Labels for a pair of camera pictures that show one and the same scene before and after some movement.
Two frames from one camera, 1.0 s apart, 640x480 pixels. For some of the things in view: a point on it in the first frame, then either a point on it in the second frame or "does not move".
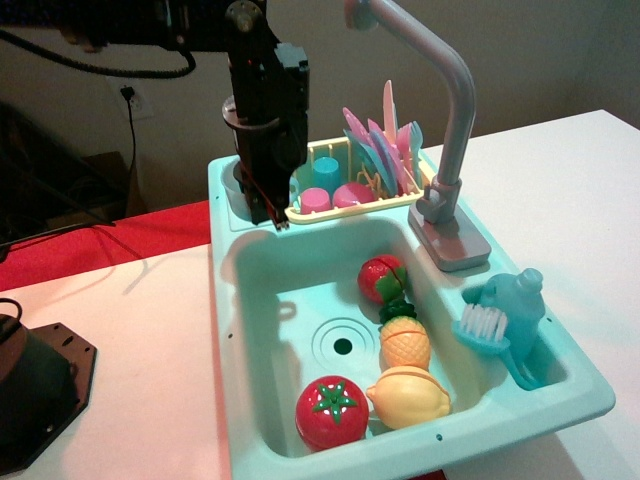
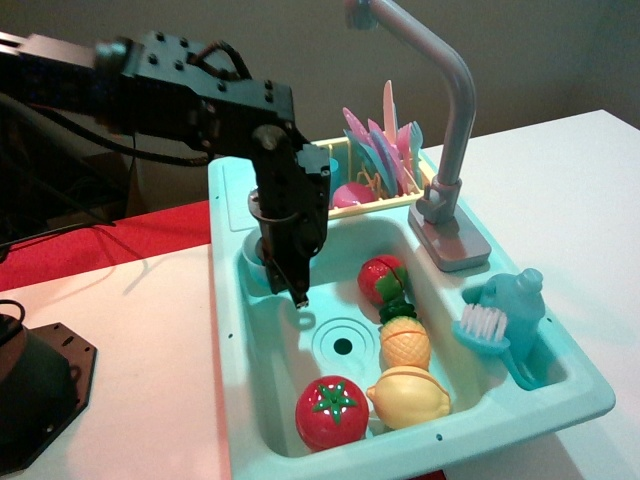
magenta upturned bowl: [352, 193] does not move
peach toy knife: [390, 114] does not move
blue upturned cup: [326, 173] does not move
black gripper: [269, 111] → [294, 208]
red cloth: [156, 233] does not move
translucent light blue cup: [238, 198] → [253, 279]
